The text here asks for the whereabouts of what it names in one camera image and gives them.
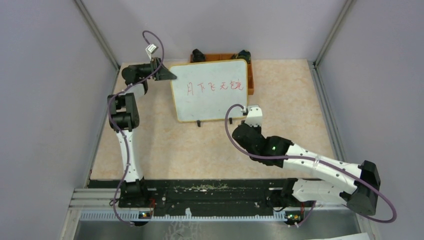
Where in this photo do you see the dark object in tray right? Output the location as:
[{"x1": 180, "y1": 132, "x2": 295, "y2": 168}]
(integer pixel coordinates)
[{"x1": 231, "y1": 50, "x2": 251, "y2": 64}]

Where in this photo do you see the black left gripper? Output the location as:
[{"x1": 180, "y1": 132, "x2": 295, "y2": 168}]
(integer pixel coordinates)
[{"x1": 135, "y1": 57, "x2": 178, "y2": 81}]

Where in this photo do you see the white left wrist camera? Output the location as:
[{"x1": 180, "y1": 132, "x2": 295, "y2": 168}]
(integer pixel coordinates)
[{"x1": 145, "y1": 43, "x2": 158, "y2": 61}]

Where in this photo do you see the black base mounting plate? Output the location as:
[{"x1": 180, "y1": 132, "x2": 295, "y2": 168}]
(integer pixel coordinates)
[{"x1": 88, "y1": 178, "x2": 314, "y2": 219}]

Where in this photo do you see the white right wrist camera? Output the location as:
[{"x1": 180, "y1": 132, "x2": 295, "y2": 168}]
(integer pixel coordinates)
[{"x1": 242, "y1": 105, "x2": 263, "y2": 128}]

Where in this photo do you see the aluminium frame rail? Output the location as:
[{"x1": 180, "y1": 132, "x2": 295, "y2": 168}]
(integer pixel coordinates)
[{"x1": 68, "y1": 188, "x2": 116, "y2": 210}]

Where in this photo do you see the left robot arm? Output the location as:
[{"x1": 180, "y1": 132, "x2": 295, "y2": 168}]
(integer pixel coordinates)
[{"x1": 107, "y1": 57, "x2": 177, "y2": 207}]

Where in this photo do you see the white whiteboard with yellow frame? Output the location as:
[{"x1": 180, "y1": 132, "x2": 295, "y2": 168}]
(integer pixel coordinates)
[{"x1": 169, "y1": 59, "x2": 248, "y2": 123}]

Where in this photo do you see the black object in tray left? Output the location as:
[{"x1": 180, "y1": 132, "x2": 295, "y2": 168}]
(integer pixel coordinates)
[{"x1": 191, "y1": 48, "x2": 206, "y2": 63}]

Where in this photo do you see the white slotted cable duct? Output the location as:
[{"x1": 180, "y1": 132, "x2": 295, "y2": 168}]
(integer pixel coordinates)
[{"x1": 79, "y1": 210, "x2": 288, "y2": 222}]

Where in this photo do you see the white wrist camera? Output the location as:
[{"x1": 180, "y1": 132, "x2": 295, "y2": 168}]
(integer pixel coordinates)
[
  {"x1": 145, "y1": 43, "x2": 158, "y2": 61},
  {"x1": 242, "y1": 105, "x2": 263, "y2": 128}
]

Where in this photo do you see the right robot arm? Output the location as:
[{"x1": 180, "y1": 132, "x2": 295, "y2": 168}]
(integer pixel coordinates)
[{"x1": 229, "y1": 123, "x2": 381, "y2": 216}]

